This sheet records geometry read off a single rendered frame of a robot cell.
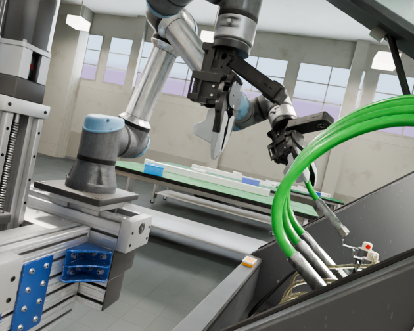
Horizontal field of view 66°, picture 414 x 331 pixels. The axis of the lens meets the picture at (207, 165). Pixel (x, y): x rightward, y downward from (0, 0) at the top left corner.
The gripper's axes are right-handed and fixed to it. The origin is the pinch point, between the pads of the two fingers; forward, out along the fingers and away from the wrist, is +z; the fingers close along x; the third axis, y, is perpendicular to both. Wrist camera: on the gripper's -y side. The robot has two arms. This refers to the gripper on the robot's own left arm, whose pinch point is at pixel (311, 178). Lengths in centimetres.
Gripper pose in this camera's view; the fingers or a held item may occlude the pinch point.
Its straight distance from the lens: 78.5
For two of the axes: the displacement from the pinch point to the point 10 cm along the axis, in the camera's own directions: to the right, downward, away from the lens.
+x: -7.5, -3.7, -5.5
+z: 0.8, 7.7, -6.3
